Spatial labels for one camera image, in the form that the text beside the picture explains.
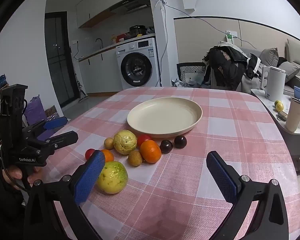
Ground large orange mandarin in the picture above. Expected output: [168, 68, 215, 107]
[140, 140, 162, 164]

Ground grey side table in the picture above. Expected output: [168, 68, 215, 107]
[251, 89, 300, 175]

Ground black chair with patterned cushion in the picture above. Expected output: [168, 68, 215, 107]
[177, 62, 208, 83]

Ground blue cable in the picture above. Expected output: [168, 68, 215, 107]
[162, 1, 250, 43]

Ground grey hanging cable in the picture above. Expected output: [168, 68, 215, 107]
[157, 2, 169, 87]

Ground pink checked tablecloth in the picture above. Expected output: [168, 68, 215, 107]
[41, 87, 300, 240]

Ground person's left hand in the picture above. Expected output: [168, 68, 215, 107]
[3, 165, 44, 188]

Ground pale bumpy guava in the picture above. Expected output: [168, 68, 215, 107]
[113, 129, 137, 155]

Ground white upper cabinets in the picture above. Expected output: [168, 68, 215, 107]
[76, 0, 149, 28]

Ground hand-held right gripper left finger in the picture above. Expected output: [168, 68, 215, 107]
[23, 150, 106, 240]

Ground small orange mandarin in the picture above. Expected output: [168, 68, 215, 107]
[101, 149, 114, 163]

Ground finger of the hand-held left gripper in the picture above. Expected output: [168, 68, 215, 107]
[25, 131, 79, 155]
[22, 117, 68, 142]

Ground large brown longan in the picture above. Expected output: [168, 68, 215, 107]
[128, 150, 143, 167]

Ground cream round plate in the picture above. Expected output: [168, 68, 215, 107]
[127, 97, 203, 138]

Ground grey cushion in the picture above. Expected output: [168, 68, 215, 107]
[277, 61, 300, 83]
[259, 47, 279, 68]

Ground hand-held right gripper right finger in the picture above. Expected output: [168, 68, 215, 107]
[206, 151, 289, 240]

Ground smooth yellow-green guava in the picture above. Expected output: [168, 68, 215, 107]
[97, 161, 129, 195]

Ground white plastic bags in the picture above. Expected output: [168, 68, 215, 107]
[171, 74, 205, 88]

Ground mop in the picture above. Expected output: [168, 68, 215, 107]
[74, 52, 87, 103]

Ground white electric kettle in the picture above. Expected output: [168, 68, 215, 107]
[261, 66, 287, 102]

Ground grey sofa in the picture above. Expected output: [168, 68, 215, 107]
[240, 39, 300, 95]

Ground white kitchen counter cabinets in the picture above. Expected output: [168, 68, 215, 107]
[78, 45, 120, 96]

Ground white tumbler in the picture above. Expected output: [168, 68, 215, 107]
[286, 98, 300, 133]

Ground dark purple plum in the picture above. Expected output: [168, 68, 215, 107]
[160, 139, 173, 154]
[174, 135, 187, 149]

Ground black jacket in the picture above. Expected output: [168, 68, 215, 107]
[202, 45, 262, 90]

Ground patterned paper bag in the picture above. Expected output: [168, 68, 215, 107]
[44, 105, 60, 122]

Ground dark glass door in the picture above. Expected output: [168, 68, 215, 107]
[44, 11, 78, 108]

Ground range hood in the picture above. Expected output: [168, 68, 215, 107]
[109, 0, 151, 15]

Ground purple bag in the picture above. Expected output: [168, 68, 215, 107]
[24, 95, 47, 125]

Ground white washing machine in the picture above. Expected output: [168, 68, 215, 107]
[116, 38, 161, 89]

